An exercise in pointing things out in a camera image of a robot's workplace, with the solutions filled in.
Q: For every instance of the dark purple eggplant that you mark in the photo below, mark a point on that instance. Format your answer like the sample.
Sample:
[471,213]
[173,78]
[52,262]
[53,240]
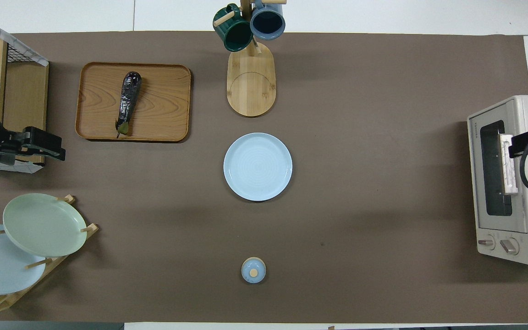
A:
[129,101]

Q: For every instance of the light blue ridged plate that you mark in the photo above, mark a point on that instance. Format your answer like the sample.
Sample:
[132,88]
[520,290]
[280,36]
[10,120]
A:
[257,167]

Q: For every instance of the pale green plate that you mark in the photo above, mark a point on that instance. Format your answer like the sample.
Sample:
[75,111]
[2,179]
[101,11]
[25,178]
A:
[44,224]

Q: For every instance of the wooden plate rack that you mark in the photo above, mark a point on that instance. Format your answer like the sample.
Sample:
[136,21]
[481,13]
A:
[90,228]

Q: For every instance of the wooden serving tray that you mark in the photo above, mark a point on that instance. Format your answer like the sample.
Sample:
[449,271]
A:
[163,105]

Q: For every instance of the brown table mat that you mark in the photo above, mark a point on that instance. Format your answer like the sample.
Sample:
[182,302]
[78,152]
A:
[360,206]

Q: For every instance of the wooden mug tree stand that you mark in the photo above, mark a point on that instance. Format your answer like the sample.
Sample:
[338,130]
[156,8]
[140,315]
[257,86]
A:
[250,87]

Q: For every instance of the dark green mug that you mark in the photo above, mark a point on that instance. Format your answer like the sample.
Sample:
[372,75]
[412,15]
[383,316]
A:
[234,32]

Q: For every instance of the small blue lidded jar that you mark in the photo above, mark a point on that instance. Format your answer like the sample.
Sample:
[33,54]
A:
[253,271]

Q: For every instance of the blue mug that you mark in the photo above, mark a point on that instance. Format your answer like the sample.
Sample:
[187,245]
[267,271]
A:
[267,22]

